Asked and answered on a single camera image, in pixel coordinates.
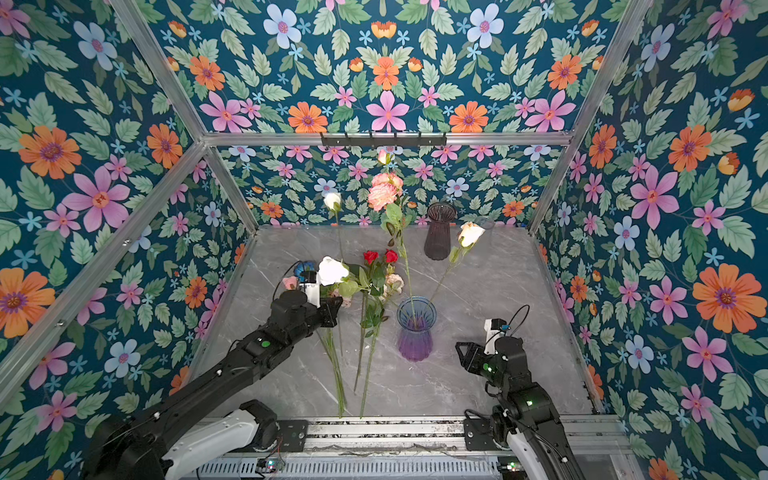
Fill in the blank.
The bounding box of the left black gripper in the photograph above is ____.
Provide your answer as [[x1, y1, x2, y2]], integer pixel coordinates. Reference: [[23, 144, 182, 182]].
[[287, 293, 345, 348]]

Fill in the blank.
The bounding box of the artificial flower bunch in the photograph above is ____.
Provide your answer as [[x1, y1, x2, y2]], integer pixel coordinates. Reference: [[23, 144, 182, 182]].
[[276, 250, 405, 415]]

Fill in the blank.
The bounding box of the purple blue glass vase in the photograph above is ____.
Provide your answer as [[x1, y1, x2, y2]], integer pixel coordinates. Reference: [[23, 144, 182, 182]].
[[397, 296, 437, 362]]

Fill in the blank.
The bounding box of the small white bud stem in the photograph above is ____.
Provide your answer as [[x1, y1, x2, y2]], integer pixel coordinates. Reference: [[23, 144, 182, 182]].
[[324, 192, 344, 259]]

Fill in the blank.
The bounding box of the dark mauve glass vase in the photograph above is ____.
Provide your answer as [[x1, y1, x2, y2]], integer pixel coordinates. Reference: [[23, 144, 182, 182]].
[[424, 202, 457, 261]]

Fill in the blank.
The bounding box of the pink carnation stem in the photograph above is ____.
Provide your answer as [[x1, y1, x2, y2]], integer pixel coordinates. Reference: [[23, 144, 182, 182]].
[[367, 170, 415, 313]]

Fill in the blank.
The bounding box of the cream white rose stem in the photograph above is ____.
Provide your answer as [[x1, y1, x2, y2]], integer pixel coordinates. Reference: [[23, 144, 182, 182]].
[[429, 222, 486, 302]]

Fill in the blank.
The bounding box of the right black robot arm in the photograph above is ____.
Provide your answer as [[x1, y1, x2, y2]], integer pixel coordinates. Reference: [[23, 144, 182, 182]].
[[455, 336, 585, 479]]

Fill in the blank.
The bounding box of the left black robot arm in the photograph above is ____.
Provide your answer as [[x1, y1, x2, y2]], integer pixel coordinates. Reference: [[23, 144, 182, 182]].
[[81, 290, 343, 479]]

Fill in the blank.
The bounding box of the clear glass vase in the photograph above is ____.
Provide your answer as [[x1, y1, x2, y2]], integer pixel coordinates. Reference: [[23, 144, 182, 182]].
[[473, 216, 496, 253]]

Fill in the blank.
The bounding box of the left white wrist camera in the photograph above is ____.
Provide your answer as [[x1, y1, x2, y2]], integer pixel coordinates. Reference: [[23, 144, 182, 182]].
[[297, 270, 320, 307]]

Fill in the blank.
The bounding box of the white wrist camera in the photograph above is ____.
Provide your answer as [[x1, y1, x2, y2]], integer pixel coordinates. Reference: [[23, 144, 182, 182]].
[[297, 270, 320, 307], [484, 318, 509, 347]]

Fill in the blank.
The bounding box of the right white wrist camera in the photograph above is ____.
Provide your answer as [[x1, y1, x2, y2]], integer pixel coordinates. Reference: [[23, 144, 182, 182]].
[[484, 318, 509, 347]]

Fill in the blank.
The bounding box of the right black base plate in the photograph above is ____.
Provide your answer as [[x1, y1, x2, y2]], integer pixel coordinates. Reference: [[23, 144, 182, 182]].
[[463, 416, 509, 452]]

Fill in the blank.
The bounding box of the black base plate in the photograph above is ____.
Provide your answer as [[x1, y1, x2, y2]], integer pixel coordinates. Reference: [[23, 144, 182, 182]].
[[276, 419, 309, 453], [463, 416, 509, 452]]

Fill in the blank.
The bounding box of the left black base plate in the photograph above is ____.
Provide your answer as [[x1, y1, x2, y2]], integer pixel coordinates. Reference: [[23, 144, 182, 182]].
[[276, 419, 309, 453]]

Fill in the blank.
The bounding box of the aluminium mounting rail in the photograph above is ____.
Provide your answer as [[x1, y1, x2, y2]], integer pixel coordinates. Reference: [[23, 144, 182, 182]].
[[137, 415, 631, 458]]

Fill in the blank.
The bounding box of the black hook rail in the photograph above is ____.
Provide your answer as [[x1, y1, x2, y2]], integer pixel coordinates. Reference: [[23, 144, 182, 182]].
[[320, 133, 448, 148]]

